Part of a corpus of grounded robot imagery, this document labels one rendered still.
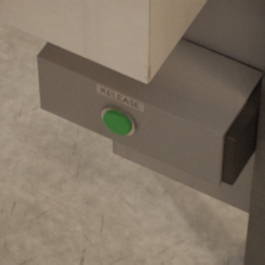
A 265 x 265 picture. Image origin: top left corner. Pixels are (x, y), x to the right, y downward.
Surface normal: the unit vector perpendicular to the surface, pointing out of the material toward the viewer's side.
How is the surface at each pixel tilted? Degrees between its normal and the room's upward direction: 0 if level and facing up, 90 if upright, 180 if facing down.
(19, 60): 0
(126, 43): 90
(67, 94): 90
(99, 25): 90
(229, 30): 90
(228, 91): 0
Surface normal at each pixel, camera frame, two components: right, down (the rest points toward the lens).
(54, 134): 0.00, -0.61
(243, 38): -0.48, 0.70
